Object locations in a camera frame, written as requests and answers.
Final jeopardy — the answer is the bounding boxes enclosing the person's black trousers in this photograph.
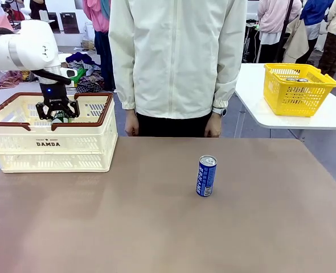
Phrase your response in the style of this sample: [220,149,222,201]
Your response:
[136,111,214,139]

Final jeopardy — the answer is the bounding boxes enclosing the bystander in pale pink hoodie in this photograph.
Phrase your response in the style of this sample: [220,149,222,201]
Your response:
[257,0,303,64]

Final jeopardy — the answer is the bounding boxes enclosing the reddish patterned cloth pile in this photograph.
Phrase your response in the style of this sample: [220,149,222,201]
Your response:
[0,69,40,90]

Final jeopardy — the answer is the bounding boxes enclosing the person's right hand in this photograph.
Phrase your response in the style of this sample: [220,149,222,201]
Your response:
[124,109,140,138]

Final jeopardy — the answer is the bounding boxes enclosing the person's cream jacket torso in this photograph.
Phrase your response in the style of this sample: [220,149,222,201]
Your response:
[108,0,248,120]

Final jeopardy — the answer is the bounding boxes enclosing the yellow plastic basket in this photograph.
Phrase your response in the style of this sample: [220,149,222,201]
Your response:
[263,63,336,118]

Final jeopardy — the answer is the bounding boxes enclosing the black wrist mount plate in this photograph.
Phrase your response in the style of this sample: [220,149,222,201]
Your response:
[32,69,72,86]

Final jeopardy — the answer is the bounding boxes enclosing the blue drink can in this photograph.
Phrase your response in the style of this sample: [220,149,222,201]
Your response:
[195,155,218,198]

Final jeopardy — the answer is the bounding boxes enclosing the bystander in black top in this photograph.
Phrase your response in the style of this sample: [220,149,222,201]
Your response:
[30,0,48,20]

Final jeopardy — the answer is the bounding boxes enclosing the green drink can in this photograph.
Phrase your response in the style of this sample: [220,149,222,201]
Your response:
[50,109,75,125]

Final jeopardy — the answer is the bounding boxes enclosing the bystander in pink top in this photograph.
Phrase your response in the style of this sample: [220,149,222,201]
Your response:
[81,0,116,92]

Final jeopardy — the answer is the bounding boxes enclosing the bystander in blue top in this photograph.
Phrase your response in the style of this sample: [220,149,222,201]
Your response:
[300,0,335,65]

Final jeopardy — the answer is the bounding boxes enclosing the person's left forearm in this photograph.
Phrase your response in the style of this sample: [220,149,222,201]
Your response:
[212,42,248,109]

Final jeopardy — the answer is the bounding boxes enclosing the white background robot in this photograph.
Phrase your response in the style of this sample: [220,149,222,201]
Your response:
[0,0,32,29]

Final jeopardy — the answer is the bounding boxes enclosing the wide black framed panel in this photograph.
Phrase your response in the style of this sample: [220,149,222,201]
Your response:
[62,12,81,35]

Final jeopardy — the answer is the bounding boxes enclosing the person's right forearm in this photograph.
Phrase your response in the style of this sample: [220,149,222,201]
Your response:
[108,42,137,111]

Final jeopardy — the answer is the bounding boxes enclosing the beige hanging coat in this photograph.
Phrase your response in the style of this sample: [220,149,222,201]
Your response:
[282,16,310,64]

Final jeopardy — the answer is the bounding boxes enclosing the cream basket with brown rim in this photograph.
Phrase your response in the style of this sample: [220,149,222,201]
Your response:
[0,92,119,174]

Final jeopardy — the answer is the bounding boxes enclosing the narrow black framed panel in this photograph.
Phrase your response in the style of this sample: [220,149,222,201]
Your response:
[48,12,62,32]

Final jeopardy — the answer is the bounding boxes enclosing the colourful clothes pile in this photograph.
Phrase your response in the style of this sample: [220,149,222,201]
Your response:
[58,51,106,94]

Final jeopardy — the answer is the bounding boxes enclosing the person's left hand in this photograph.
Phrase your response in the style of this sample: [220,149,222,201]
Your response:
[204,113,223,139]

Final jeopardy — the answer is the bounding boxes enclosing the white side table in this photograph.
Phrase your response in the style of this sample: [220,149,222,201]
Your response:
[234,63,336,140]

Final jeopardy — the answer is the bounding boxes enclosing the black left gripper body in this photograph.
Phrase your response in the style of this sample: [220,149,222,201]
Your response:
[39,81,71,111]

